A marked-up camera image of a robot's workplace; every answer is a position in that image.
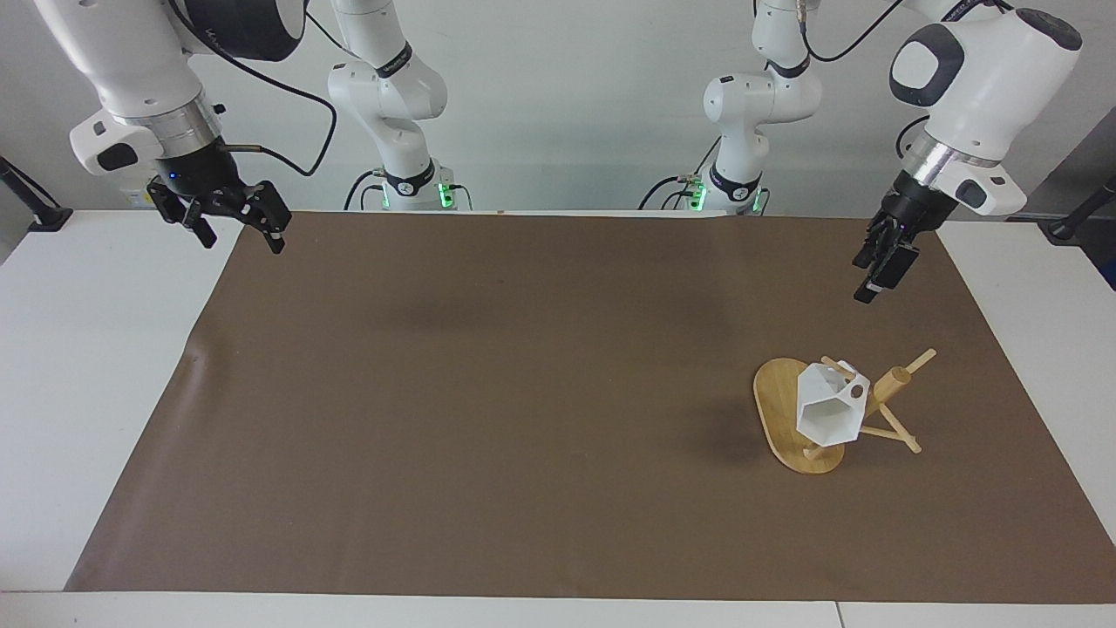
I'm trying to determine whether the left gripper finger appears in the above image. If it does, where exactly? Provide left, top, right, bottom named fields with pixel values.
left=852, top=213, right=892, bottom=270
left=854, top=229, right=922, bottom=305

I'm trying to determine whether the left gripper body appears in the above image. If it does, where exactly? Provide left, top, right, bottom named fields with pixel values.
left=881, top=171, right=946, bottom=235

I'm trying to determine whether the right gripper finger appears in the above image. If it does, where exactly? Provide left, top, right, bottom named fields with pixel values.
left=146, top=177, right=219, bottom=249
left=218, top=181, right=293, bottom=256

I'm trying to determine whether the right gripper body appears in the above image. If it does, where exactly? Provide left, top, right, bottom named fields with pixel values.
left=153, top=140, right=248, bottom=208

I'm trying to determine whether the white faceted cup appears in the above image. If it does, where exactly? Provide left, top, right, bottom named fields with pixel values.
left=794, top=358, right=872, bottom=448

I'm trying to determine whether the wooden cup rack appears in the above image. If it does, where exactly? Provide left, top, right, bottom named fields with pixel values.
left=752, top=348, right=939, bottom=475

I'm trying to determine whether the black stand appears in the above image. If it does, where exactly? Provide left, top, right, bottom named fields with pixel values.
left=1045, top=174, right=1116, bottom=244
left=0, top=155, right=74, bottom=233

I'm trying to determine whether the black cable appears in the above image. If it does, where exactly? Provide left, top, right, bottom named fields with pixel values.
left=166, top=0, right=339, bottom=178
left=795, top=0, right=909, bottom=64
left=343, top=169, right=388, bottom=212
left=638, top=135, right=725, bottom=211

